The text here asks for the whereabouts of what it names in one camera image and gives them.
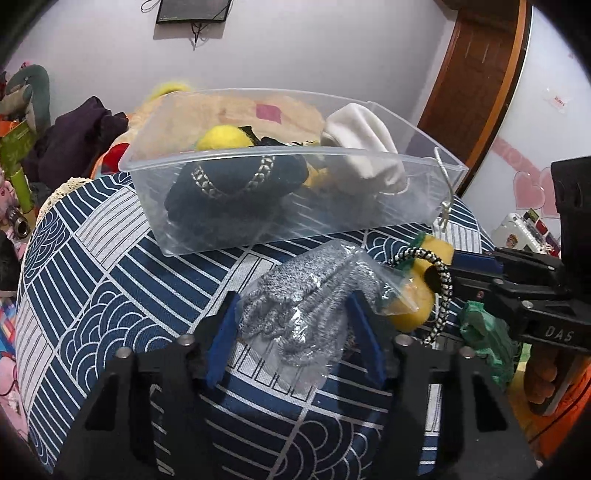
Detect blue white patterned cover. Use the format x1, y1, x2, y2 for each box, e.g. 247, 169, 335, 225
16, 171, 497, 476

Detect small yellow soft item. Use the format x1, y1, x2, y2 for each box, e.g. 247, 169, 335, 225
301, 165, 331, 190

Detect white cloth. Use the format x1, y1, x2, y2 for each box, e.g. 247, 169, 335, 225
320, 103, 409, 195

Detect grey green plush toy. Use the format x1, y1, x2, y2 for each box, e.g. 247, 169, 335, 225
0, 64, 51, 134

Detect grey gloves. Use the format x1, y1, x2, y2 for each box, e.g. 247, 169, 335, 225
238, 239, 404, 370

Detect black cloth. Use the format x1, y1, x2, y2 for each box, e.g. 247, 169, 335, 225
238, 124, 289, 148

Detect person's right hand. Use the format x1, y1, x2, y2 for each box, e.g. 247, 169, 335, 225
523, 344, 563, 408

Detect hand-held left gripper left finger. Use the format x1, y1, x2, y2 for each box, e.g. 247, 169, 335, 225
53, 291, 243, 480

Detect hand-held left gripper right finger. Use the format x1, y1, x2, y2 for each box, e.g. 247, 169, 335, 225
346, 291, 541, 480

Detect black white braided cord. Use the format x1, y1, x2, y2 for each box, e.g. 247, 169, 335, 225
387, 247, 453, 344

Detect clear plastic bin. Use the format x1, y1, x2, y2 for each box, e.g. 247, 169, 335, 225
117, 88, 469, 257

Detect yellow tennis ball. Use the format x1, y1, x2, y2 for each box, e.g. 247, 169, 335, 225
195, 126, 252, 151

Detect cream lace doily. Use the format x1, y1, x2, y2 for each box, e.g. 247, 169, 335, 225
36, 176, 98, 222

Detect white suitcase with stickers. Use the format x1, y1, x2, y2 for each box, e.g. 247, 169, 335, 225
490, 211, 561, 254

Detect white door with pink hearts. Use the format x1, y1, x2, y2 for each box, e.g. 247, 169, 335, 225
459, 7, 591, 241

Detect yellow sponge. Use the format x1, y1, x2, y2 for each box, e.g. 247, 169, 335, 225
385, 233, 455, 333

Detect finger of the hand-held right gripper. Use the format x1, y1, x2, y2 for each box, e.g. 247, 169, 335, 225
478, 277, 591, 357
450, 247, 565, 289

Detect dark blue hat with chain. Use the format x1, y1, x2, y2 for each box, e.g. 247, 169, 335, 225
165, 152, 309, 222

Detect green box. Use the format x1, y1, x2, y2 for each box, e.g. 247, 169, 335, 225
0, 121, 38, 174

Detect brown wooden door frame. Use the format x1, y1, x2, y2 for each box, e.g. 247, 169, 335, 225
416, 0, 534, 169

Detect black wall frame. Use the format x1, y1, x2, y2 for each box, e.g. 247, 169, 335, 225
156, 0, 232, 25

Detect red cloth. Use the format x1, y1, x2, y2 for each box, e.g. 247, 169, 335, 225
99, 142, 131, 174

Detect silver compact camera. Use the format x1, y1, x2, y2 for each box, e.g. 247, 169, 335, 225
4, 205, 32, 240

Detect dark purple clothing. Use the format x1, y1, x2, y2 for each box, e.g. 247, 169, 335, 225
22, 95, 129, 191

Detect green crumpled cloth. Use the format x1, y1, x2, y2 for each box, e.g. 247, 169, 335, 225
458, 299, 520, 385

